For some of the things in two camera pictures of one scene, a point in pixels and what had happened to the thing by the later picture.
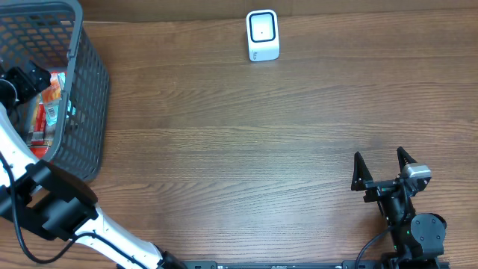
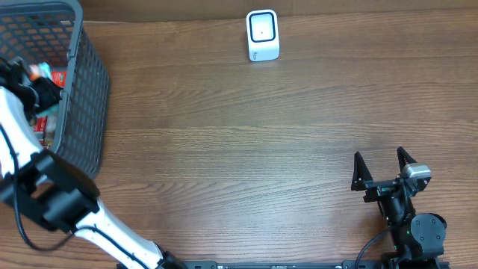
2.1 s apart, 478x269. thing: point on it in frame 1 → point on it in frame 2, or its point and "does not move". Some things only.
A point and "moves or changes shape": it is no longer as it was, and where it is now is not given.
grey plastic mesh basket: (50, 33) does not move
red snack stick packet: (38, 137) does not move
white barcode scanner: (263, 33) does not move
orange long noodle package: (36, 151) moves or changes shape
